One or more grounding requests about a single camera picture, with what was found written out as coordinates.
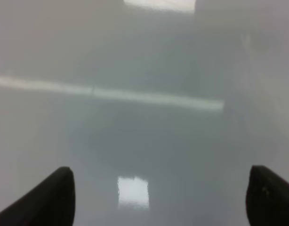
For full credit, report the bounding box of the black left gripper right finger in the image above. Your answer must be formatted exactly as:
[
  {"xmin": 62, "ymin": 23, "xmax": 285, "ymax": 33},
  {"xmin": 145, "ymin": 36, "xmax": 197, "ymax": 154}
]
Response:
[{"xmin": 246, "ymin": 165, "xmax": 289, "ymax": 226}]

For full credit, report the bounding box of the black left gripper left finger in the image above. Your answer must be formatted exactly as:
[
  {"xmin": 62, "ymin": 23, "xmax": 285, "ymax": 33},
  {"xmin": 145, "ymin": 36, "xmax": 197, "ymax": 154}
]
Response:
[{"xmin": 0, "ymin": 167, "xmax": 75, "ymax": 226}]

